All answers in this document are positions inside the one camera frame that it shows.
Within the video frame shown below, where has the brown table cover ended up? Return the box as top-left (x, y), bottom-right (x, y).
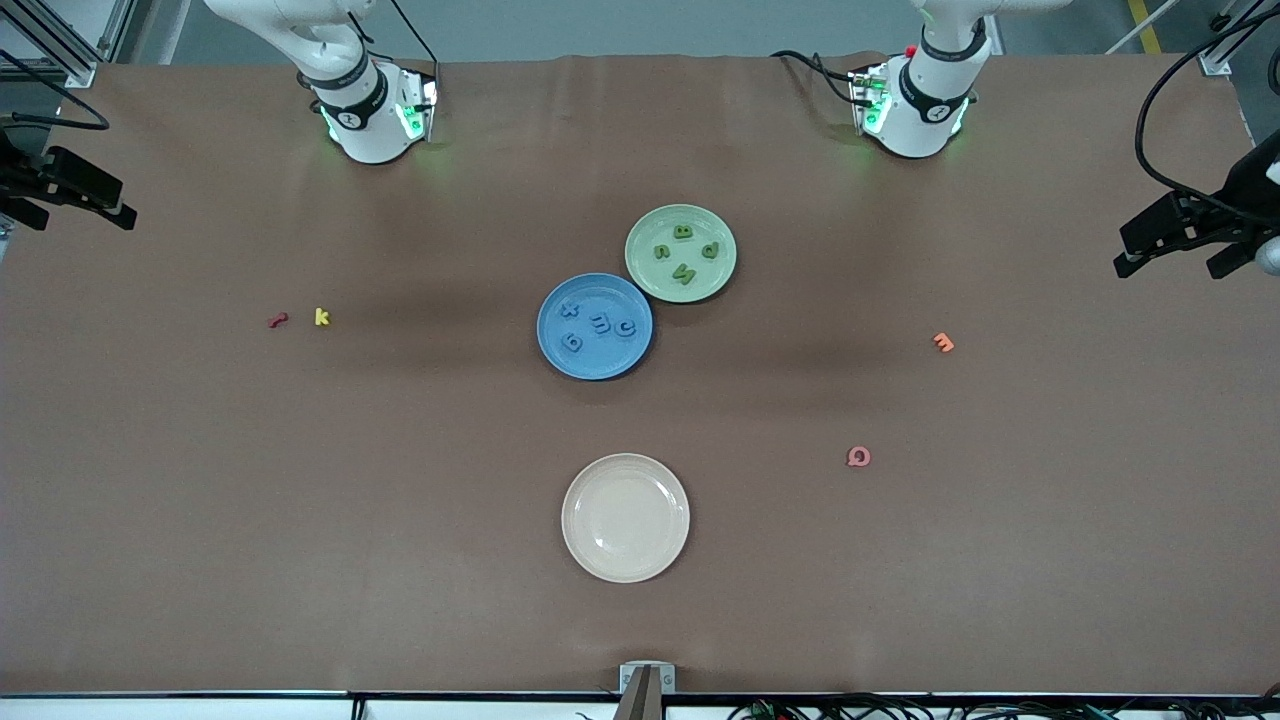
top-left (0, 52), bottom-right (1280, 696)

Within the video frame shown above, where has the green plate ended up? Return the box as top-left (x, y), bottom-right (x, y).
top-left (624, 204), bottom-right (738, 304)

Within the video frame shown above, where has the blue plate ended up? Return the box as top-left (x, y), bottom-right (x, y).
top-left (536, 273), bottom-right (655, 382)

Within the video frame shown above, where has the cream plate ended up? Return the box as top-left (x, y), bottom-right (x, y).
top-left (561, 453), bottom-right (691, 584)

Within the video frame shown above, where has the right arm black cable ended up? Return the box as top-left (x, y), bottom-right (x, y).
top-left (0, 45), bottom-right (111, 133)

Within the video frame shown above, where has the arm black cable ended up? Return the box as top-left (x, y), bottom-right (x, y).
top-left (1135, 5), bottom-right (1280, 206)
top-left (0, 45), bottom-right (111, 133)

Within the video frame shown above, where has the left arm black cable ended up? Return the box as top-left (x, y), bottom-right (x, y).
top-left (1135, 5), bottom-right (1280, 206)

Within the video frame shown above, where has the black base cable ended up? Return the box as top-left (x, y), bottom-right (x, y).
top-left (772, 48), bottom-right (866, 106)
top-left (383, 0), bottom-right (441, 73)

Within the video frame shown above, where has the grey metal mount bracket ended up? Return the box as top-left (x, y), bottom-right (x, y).
top-left (612, 662), bottom-right (677, 720)

